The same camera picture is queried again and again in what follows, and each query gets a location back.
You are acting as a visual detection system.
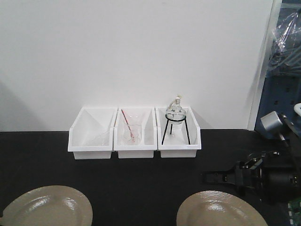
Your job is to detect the tan ceramic plate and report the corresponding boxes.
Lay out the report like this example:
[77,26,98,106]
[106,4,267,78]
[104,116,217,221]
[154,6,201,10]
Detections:
[176,190,267,226]
[0,185,93,226]

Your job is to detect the round glass flask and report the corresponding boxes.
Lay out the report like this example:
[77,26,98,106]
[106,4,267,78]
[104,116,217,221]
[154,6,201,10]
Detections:
[166,95,186,125]

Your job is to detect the white lab faucet green knobs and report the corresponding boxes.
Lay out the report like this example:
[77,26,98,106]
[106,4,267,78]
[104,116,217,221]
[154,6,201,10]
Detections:
[294,103,301,116]

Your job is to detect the clear plastic bag of pegs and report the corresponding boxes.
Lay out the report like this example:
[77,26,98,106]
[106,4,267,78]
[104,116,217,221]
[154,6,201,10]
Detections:
[266,0,301,77]

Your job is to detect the black wire tripod stand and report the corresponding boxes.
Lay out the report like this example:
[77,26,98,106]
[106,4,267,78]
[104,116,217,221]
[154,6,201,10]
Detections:
[161,113,191,145]

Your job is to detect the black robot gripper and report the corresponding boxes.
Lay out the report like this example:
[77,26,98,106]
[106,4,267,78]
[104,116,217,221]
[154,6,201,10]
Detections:
[200,153,301,203]

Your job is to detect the right white storage bin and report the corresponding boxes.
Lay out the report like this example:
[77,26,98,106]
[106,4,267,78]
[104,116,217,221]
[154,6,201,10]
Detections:
[155,106,202,158]

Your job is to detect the left white storage bin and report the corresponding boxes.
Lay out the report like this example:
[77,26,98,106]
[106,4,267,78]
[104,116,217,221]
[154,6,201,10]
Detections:
[68,107,118,160]

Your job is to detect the white storage bin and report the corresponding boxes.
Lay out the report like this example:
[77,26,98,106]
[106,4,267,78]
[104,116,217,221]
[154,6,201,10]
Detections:
[68,107,118,160]
[113,107,158,159]
[155,106,202,158]

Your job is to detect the blue-grey pegboard drying rack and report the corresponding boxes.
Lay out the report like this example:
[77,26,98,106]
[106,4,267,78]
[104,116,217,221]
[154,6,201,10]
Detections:
[255,76,301,139]

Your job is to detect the red glass stirring rod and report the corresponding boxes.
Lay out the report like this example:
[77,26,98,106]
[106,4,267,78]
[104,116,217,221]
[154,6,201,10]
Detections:
[121,109,135,142]

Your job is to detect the middle white storage bin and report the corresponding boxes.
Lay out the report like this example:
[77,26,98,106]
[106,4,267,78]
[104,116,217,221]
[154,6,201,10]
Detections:
[113,107,158,159]

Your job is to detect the clear glass beaker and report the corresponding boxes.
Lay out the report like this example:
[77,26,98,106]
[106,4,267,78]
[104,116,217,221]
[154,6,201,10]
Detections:
[123,124,142,145]

